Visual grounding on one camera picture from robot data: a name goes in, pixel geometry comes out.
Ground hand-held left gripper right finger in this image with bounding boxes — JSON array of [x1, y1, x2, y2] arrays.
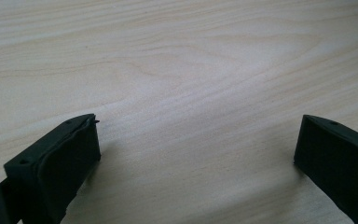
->
[[293, 114, 358, 224]]

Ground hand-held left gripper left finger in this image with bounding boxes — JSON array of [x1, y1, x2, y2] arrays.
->
[[3, 113, 102, 224]]

